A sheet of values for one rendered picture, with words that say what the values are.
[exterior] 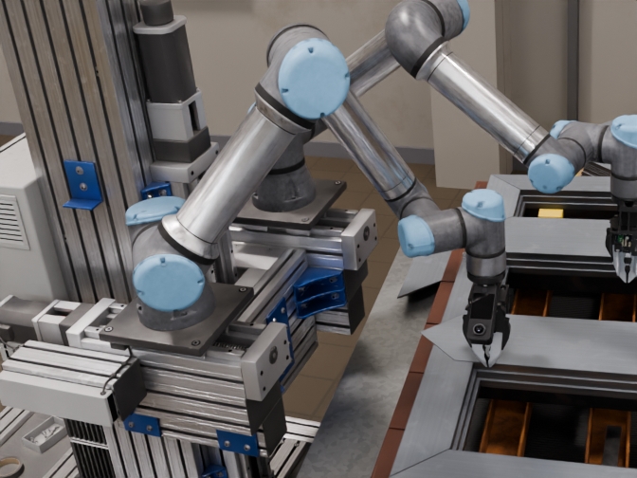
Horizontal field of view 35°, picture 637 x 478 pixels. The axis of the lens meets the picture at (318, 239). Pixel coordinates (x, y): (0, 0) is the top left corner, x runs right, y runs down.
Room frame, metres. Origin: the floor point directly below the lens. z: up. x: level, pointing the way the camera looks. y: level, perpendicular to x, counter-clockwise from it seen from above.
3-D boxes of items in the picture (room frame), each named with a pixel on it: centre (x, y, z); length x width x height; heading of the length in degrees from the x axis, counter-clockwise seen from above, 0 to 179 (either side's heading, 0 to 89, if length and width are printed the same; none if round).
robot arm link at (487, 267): (1.64, -0.30, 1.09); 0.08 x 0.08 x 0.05
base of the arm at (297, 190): (2.13, 0.07, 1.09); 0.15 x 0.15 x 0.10
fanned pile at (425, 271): (2.32, -0.30, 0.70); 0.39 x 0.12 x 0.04; 160
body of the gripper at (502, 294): (1.65, -0.31, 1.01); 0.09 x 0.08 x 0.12; 160
